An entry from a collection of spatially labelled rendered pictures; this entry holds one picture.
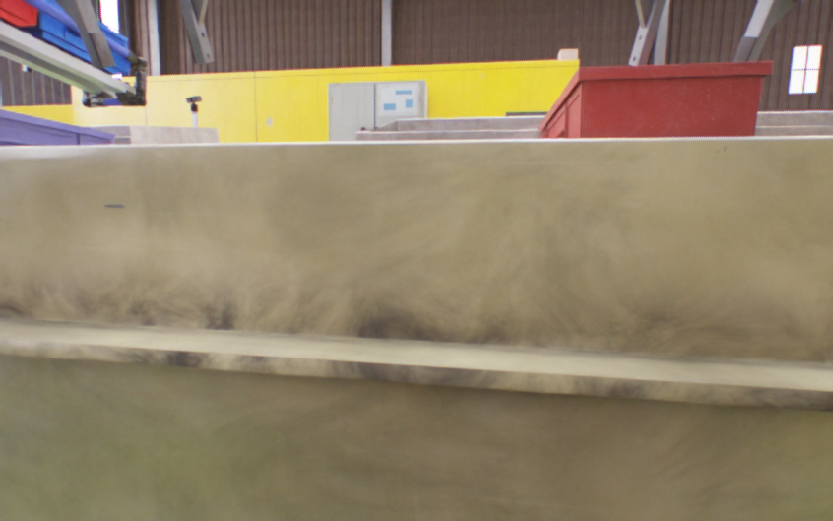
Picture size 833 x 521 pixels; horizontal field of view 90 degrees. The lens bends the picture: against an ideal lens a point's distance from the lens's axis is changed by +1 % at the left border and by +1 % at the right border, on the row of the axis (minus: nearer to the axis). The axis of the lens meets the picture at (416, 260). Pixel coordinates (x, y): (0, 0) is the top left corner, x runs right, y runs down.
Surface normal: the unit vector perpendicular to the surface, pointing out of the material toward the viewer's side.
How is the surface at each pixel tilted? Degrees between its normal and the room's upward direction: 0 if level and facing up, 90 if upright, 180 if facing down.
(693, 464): 90
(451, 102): 90
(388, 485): 90
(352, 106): 90
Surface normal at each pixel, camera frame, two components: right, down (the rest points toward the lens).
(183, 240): -0.15, 0.15
